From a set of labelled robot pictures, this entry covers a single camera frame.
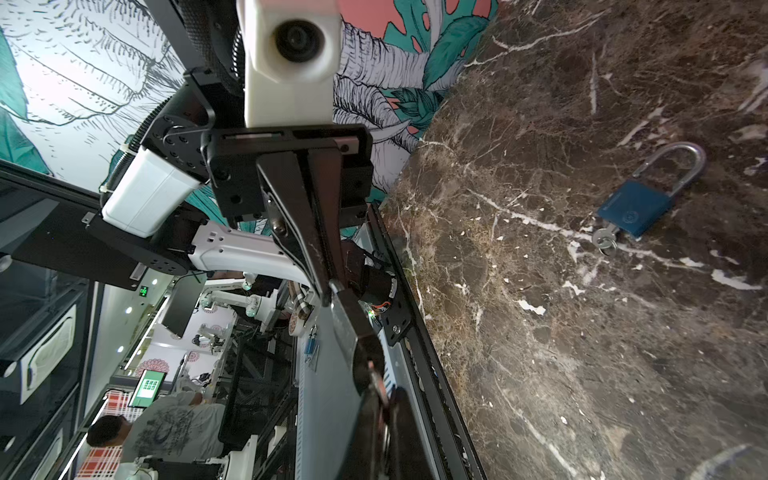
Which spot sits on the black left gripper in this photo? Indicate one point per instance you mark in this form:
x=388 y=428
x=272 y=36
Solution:
x=260 y=172

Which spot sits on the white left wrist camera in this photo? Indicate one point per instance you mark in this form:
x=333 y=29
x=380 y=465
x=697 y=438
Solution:
x=292 y=53

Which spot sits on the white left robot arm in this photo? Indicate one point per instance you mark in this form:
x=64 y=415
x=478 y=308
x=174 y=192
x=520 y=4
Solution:
x=160 y=208

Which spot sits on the small black padlock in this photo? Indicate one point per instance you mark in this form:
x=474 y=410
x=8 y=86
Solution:
x=358 y=342

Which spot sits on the person in grey shirt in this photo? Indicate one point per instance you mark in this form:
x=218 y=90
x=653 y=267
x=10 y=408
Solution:
x=182 y=427

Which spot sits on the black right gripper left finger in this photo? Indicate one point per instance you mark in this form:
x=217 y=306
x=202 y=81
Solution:
x=364 y=454

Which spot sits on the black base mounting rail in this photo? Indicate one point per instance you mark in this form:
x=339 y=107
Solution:
x=442 y=431

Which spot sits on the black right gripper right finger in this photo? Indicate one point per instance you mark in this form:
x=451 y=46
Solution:
x=407 y=459

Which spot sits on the green lit screen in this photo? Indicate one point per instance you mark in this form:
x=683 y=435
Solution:
x=148 y=388

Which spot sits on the blue padlock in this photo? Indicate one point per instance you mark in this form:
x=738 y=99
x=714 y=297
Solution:
x=634 y=207

